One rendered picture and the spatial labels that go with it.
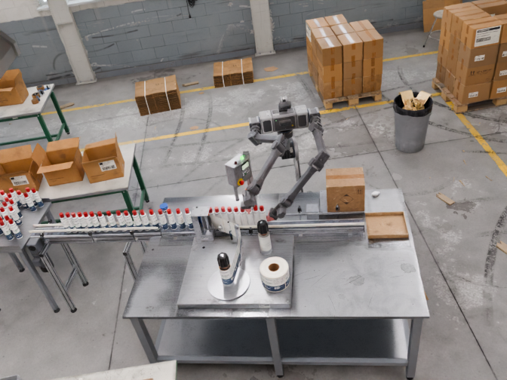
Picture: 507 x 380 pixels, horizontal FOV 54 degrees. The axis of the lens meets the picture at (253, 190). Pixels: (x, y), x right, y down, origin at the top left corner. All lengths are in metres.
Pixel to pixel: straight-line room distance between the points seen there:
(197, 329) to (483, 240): 2.82
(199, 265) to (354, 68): 4.08
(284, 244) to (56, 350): 2.29
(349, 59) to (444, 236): 2.87
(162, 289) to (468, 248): 2.90
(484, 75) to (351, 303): 4.20
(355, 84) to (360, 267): 3.86
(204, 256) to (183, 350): 0.80
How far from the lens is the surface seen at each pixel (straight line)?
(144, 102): 7.70
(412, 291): 3.61
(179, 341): 4.25
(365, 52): 6.97
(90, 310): 5.06
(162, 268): 3.95
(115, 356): 4.64
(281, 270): 3.46
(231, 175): 3.72
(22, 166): 5.57
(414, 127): 6.04
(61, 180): 5.33
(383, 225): 4.04
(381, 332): 4.13
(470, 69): 6.82
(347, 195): 4.01
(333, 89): 7.06
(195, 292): 3.64
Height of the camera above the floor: 3.60
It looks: 38 degrees down
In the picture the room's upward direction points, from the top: 9 degrees counter-clockwise
